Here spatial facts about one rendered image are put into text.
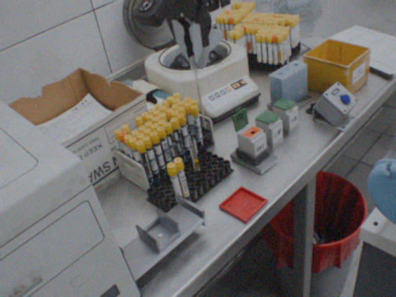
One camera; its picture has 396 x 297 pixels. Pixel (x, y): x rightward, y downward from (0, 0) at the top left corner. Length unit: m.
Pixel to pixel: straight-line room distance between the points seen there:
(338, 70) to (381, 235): 0.48
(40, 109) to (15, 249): 0.64
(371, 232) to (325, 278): 0.77
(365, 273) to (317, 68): 0.53
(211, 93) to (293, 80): 0.21
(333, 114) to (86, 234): 0.63
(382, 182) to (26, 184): 0.41
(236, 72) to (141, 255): 0.57
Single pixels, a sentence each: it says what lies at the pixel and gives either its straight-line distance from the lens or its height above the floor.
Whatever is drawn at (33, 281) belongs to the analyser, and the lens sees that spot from 0.54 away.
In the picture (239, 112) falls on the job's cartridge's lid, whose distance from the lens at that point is 0.84.
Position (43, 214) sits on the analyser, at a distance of 0.50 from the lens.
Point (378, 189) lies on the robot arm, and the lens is 0.53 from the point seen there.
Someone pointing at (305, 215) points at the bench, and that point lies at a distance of 1.03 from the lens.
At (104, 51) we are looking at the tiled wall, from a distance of 1.24.
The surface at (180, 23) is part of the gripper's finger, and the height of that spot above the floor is 1.21.
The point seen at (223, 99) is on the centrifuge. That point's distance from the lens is 1.03.
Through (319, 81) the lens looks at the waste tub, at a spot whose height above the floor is 0.91.
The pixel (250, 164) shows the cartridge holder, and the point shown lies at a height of 0.89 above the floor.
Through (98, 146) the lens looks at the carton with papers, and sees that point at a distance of 0.87.
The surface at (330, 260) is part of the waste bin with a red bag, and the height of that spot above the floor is 0.35.
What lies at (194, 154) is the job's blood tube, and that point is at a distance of 0.82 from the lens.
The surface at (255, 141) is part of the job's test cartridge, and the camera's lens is 0.83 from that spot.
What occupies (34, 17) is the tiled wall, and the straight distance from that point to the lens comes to 1.12.
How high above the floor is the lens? 1.44
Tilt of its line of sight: 36 degrees down
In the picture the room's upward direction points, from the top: 10 degrees counter-clockwise
